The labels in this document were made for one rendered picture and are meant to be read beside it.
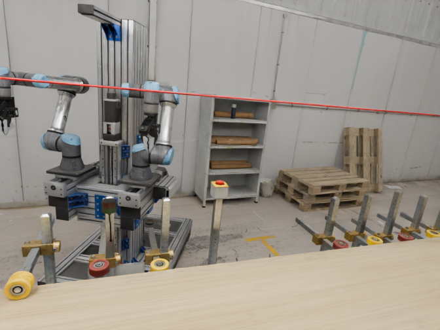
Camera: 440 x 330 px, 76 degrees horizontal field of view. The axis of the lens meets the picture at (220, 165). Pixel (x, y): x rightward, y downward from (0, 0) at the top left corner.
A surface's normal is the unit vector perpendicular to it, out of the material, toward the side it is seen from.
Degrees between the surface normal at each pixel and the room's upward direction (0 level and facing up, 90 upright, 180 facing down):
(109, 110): 90
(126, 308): 0
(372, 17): 90
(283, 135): 90
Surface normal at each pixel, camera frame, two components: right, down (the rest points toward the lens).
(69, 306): 0.10, -0.96
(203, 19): 0.39, 0.29
